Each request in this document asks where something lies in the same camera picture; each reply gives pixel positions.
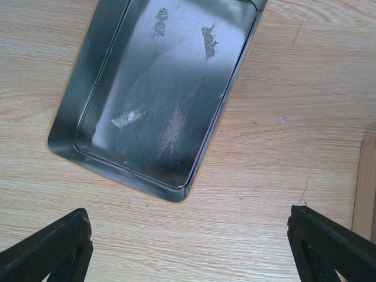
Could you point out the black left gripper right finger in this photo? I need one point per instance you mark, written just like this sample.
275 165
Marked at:
323 249

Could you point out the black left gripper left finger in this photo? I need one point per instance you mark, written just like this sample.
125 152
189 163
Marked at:
59 252

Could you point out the wooden chess board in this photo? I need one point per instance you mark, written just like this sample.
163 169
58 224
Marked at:
363 222

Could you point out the silver interior yellow tin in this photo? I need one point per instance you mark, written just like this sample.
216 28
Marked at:
148 88

